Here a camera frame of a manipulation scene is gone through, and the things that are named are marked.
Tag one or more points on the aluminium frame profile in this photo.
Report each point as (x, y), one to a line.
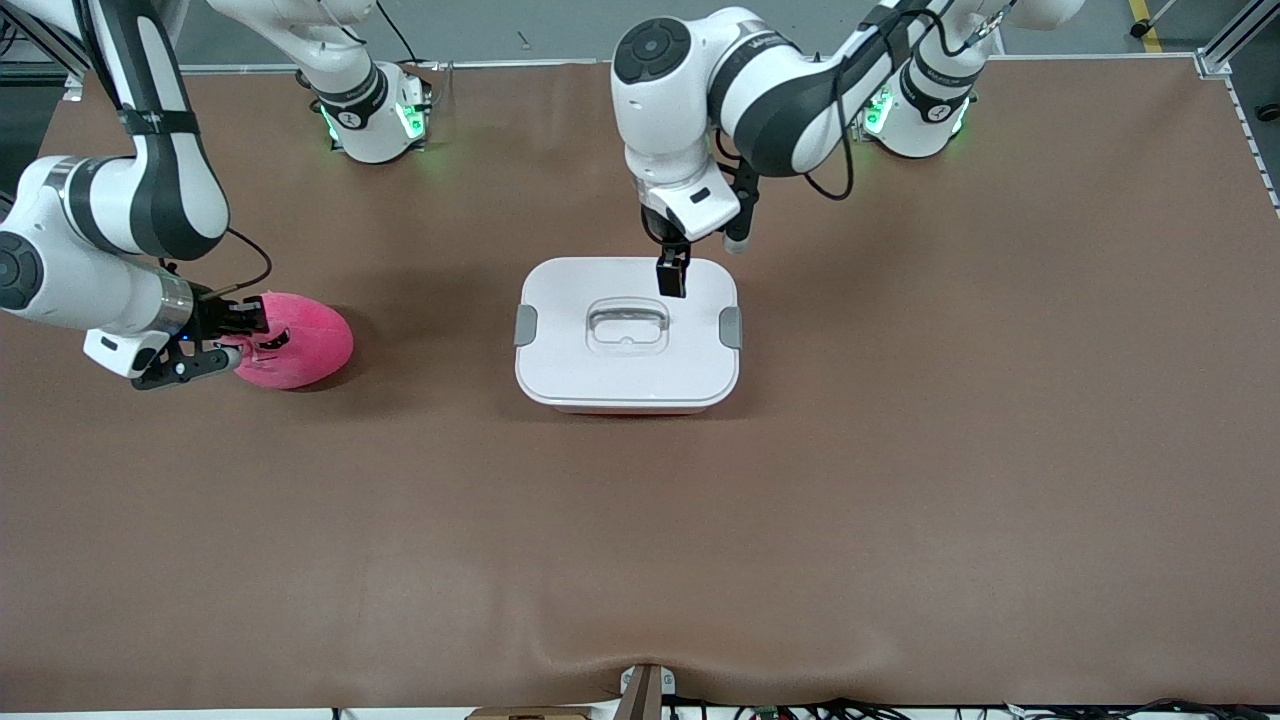
(40, 30)
(1225, 45)

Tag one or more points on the black round object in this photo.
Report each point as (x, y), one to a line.
(1269, 112)

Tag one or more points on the pink translucent plastic box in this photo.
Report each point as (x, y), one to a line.
(630, 410)

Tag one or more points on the brown table mat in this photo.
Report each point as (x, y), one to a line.
(900, 550)

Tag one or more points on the white box lid grey latches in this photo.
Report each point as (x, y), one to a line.
(600, 380)

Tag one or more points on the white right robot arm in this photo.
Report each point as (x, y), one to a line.
(60, 290)

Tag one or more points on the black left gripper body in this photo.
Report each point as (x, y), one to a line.
(668, 246)

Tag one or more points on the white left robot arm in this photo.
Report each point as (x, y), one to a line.
(680, 110)

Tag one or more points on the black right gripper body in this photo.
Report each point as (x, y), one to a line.
(214, 318)

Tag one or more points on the pink plush toy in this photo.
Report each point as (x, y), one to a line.
(310, 345)

